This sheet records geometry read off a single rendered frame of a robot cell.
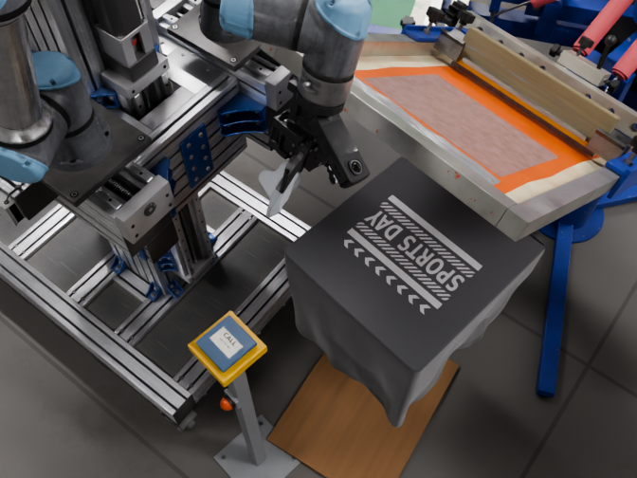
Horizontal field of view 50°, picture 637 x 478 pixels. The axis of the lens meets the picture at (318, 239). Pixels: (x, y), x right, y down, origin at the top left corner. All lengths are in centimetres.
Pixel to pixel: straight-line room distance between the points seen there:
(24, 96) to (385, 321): 90
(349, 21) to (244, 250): 176
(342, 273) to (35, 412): 143
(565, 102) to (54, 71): 107
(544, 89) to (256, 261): 132
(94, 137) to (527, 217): 89
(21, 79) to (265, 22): 45
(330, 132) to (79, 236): 187
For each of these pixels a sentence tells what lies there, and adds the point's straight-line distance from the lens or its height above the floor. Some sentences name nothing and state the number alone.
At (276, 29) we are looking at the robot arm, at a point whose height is 180.
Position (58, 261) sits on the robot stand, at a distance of 273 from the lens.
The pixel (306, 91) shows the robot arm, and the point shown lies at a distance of 97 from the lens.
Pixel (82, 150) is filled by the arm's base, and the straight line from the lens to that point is 151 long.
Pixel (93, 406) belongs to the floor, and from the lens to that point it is 266.
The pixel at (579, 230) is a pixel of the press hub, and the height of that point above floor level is 1.
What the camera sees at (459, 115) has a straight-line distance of 145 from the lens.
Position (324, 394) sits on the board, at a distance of 253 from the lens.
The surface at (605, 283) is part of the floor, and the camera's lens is 297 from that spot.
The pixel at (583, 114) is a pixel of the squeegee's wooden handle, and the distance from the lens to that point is 163.
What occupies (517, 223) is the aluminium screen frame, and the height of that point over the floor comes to 155.
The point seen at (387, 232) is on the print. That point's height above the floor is 95.
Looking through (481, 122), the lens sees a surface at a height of 133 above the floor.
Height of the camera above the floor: 240
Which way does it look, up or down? 57 degrees down
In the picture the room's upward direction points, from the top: straight up
